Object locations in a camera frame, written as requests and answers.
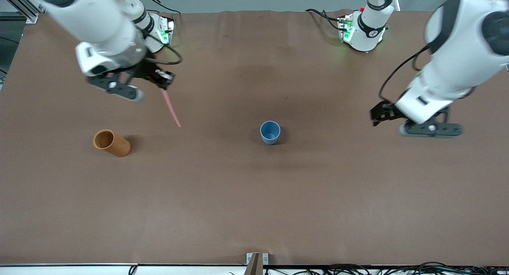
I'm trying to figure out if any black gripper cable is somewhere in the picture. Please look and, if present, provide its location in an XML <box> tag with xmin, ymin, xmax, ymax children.
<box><xmin>378</xmin><ymin>44</ymin><xmax>432</xmax><ymax>105</ymax></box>
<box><xmin>145</xmin><ymin>44</ymin><xmax>184</xmax><ymax>66</ymax></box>

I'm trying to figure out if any orange cup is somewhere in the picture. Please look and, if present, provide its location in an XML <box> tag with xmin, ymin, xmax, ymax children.
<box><xmin>93</xmin><ymin>129</ymin><xmax>131</xmax><ymax>158</ymax></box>

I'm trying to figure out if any brown table cover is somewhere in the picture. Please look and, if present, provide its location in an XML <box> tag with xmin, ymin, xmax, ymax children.
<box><xmin>0</xmin><ymin>9</ymin><xmax>509</xmax><ymax>266</ymax></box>

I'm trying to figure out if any black right arm base cable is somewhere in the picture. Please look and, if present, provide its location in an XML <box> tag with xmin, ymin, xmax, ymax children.
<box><xmin>139</xmin><ymin>0</ymin><xmax>182</xmax><ymax>18</ymax></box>

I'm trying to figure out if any metal table edge bracket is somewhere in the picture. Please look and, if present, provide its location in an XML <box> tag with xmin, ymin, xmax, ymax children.
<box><xmin>243</xmin><ymin>253</ymin><xmax>269</xmax><ymax>275</ymax></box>

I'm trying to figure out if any black cable bundle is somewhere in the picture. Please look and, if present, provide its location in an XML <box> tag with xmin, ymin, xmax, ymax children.
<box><xmin>264</xmin><ymin>261</ymin><xmax>509</xmax><ymax>275</ymax></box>

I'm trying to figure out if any blue cup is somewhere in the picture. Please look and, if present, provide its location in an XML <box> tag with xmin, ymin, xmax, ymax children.
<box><xmin>260</xmin><ymin>121</ymin><xmax>282</xmax><ymax>145</ymax></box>

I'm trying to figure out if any aluminium frame profile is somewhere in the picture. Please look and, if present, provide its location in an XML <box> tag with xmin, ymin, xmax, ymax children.
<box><xmin>0</xmin><ymin>0</ymin><xmax>40</xmax><ymax>24</ymax></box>

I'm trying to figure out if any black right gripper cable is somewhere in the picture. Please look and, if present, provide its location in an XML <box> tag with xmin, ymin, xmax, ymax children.
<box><xmin>145</xmin><ymin>44</ymin><xmax>184</xmax><ymax>66</ymax></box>

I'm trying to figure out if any black arm base cable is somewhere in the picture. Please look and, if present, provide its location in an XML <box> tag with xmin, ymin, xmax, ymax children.
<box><xmin>305</xmin><ymin>8</ymin><xmax>343</xmax><ymax>31</ymax></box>
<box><xmin>139</xmin><ymin>0</ymin><xmax>182</xmax><ymax>18</ymax></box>

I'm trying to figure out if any black left arm base cable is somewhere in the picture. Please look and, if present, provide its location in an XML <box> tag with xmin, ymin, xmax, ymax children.
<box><xmin>305</xmin><ymin>8</ymin><xmax>343</xmax><ymax>31</ymax></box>

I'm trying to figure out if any pink chopstick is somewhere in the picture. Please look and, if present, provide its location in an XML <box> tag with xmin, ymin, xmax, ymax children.
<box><xmin>161</xmin><ymin>89</ymin><xmax>183</xmax><ymax>129</ymax></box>

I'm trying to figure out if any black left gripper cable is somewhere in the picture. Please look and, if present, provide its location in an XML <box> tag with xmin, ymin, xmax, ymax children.
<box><xmin>378</xmin><ymin>44</ymin><xmax>432</xmax><ymax>105</ymax></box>

